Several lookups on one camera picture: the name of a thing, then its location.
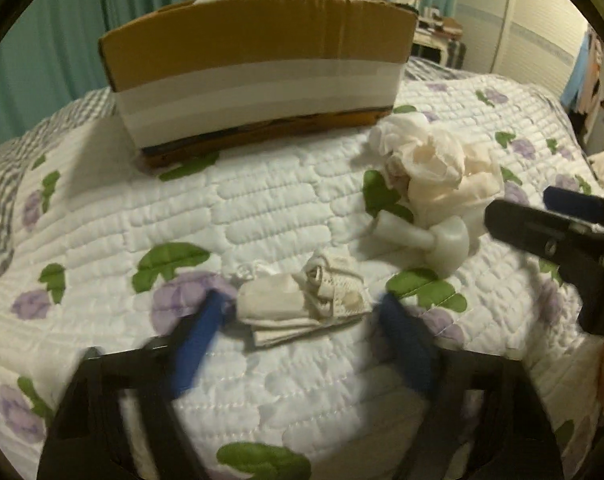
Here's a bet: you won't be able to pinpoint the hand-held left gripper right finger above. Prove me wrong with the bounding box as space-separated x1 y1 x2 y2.
376 293 566 480

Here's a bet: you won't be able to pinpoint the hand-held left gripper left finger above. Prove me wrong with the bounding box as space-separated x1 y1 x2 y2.
37 291 226 480

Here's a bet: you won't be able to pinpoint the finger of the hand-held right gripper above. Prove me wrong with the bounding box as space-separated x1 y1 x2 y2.
484 200 604 286
542 186 604 241

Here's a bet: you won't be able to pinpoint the white sock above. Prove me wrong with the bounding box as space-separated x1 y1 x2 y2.
236 254 374 348
374 210 469 277

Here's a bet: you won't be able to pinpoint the cardboard box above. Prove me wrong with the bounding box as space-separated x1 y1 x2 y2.
98 0 419 170

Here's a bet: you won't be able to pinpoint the pile of cream white socks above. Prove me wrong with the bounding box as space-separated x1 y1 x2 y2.
369 112 505 241

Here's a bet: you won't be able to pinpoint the floral quilted blanket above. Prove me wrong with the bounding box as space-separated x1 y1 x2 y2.
0 67 604 480

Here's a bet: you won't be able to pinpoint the hanging clothes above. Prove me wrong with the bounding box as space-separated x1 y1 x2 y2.
561 27 604 153

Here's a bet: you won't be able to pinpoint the white wardrobe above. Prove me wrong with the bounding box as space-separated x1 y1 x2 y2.
454 0 590 106

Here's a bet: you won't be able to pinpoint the white dressing table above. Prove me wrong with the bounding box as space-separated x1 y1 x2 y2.
411 6 467 68

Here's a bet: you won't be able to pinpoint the grey checked blanket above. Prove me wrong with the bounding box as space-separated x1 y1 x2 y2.
0 87 115 286

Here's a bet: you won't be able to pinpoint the teal curtain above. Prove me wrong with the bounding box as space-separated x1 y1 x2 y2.
0 0 223 163

